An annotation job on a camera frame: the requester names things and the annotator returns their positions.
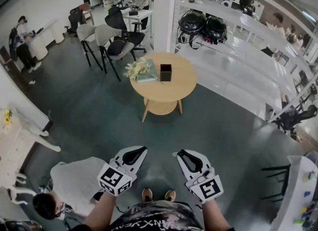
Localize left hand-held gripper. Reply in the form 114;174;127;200
96;146;148;197

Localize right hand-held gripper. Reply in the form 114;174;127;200
172;150;225;205

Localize black square box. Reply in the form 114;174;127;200
159;63;173;82

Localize person's right forearm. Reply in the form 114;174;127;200
200;198;233;231

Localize person's left forearm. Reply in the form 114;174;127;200
83;190;117;231

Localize person's right brown shoe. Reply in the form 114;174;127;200
164;189;176;202

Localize person's brown shoe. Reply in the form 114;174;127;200
164;189;176;202
142;188;153;203

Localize person's left brown shoe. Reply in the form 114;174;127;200
142;188;153;203

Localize person's black patterned t-shirt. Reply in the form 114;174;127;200
72;200;237;231

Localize round wooden table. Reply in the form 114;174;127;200
129;52;198;123

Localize teal book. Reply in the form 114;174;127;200
136;59;159;83

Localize pale flower bouquet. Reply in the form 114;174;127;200
123;56;153;80

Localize white side table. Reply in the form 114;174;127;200
270;154;318;231

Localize dark blue cap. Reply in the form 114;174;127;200
107;39;129;56

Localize white ornate table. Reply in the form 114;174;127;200
0;108;62;205

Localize grey chair with black legs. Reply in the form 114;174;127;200
94;24;137;81
76;24;104;71

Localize yellow toy flower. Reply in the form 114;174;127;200
4;108;13;125

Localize black helmet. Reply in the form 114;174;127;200
177;10;206;44
202;15;228;45

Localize black mesh office chair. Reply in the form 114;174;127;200
104;6;147;54

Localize white curved counter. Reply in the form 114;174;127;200
29;18;66;61

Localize white desk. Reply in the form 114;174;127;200
121;8;154;38

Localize white square pillar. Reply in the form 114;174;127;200
153;0;183;53

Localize white metal shelf rack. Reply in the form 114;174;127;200
171;0;318;124

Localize dark wooden cabinet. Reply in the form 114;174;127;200
0;45;24;88

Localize brown wooden stool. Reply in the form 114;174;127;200
79;2;95;26

